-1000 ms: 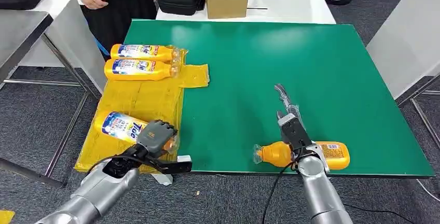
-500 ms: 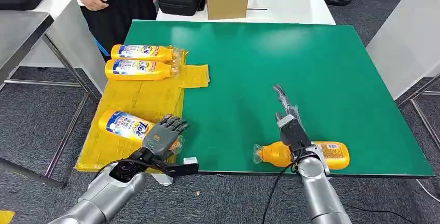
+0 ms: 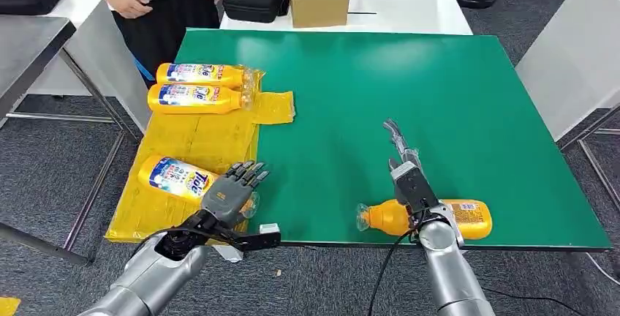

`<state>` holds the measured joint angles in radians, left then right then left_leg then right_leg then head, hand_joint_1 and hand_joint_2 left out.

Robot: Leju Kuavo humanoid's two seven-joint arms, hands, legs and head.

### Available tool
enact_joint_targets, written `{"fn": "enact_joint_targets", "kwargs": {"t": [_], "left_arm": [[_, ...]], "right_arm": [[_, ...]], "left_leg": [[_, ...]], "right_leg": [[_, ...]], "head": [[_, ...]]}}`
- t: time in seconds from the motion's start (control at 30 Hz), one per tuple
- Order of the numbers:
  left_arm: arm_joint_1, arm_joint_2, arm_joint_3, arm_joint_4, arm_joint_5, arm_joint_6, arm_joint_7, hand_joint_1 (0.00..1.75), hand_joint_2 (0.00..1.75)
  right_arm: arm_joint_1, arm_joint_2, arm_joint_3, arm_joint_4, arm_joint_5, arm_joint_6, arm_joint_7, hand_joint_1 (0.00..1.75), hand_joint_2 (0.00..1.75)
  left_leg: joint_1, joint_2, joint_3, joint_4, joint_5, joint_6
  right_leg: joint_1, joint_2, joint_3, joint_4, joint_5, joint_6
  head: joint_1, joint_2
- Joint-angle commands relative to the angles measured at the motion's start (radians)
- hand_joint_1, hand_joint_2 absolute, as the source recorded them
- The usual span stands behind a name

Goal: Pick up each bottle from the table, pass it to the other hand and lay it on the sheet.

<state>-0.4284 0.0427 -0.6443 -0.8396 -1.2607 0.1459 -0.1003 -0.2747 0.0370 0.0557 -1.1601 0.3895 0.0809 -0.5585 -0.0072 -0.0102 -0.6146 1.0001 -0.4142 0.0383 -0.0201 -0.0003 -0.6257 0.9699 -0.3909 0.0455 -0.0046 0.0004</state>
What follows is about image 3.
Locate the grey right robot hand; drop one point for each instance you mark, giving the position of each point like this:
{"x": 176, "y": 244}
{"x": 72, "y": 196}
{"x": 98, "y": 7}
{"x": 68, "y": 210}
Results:
{"x": 411, "y": 188}

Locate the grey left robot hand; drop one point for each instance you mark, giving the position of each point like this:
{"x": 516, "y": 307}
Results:
{"x": 227, "y": 195}

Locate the orange plastic bottle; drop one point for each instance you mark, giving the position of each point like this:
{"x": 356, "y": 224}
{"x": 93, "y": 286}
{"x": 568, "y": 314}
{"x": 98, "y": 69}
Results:
{"x": 193, "y": 99}
{"x": 382, "y": 219}
{"x": 198, "y": 75}
{"x": 169, "y": 178}

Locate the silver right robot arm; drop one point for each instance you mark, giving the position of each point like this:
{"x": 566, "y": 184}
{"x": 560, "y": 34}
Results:
{"x": 450, "y": 275}

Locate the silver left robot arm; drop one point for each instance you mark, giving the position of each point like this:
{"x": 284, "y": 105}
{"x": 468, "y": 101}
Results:
{"x": 145, "y": 275}

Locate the person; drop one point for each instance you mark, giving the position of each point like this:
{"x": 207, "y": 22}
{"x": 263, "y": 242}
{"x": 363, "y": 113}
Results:
{"x": 164, "y": 18}

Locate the white table leg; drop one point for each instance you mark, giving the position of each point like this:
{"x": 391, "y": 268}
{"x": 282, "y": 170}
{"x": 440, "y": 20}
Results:
{"x": 231, "y": 254}

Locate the yellow plastic sheet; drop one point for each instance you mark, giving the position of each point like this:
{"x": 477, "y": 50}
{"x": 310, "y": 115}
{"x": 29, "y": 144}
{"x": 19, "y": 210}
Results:
{"x": 203, "y": 139}

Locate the green table mat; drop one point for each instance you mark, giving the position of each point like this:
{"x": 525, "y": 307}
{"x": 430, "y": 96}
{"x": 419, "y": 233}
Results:
{"x": 363, "y": 110}

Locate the white table with panel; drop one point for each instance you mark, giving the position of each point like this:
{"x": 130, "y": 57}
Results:
{"x": 111, "y": 91}

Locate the steel table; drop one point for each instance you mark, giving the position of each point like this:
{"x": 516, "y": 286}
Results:
{"x": 29, "y": 47}

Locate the thin black pen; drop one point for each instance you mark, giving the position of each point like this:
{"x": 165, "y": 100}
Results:
{"x": 363, "y": 13}

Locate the white side table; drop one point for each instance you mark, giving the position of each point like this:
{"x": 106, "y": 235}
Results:
{"x": 571, "y": 47}

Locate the yellow floor tape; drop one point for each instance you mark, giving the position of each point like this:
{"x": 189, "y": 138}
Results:
{"x": 8, "y": 306}

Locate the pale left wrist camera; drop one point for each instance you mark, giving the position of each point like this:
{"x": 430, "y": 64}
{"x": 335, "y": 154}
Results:
{"x": 270, "y": 228}

